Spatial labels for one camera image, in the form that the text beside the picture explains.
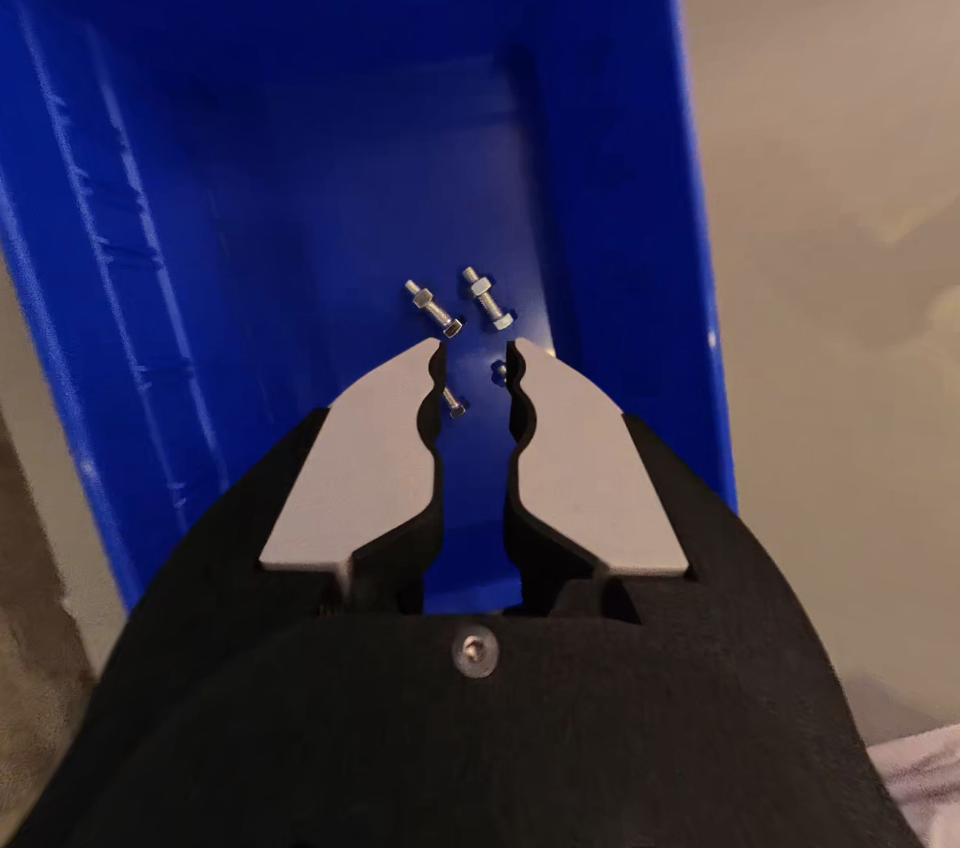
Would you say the large silver hex bolt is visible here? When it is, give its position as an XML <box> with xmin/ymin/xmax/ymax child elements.
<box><xmin>460</xmin><ymin>266</ymin><xmax>519</xmax><ymax>333</ymax></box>
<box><xmin>403</xmin><ymin>278</ymin><xmax>468</xmax><ymax>341</ymax></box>

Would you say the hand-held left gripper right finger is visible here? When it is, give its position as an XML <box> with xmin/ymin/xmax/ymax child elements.
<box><xmin>504</xmin><ymin>337</ymin><xmax>691</xmax><ymax>579</ymax></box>

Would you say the blue plastic bin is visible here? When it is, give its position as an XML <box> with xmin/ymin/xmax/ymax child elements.
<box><xmin>0</xmin><ymin>0</ymin><xmax>740</xmax><ymax>617</ymax></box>

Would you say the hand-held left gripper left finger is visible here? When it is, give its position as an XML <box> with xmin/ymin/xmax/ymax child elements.
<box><xmin>258</xmin><ymin>338</ymin><xmax>447</xmax><ymax>598</ymax></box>

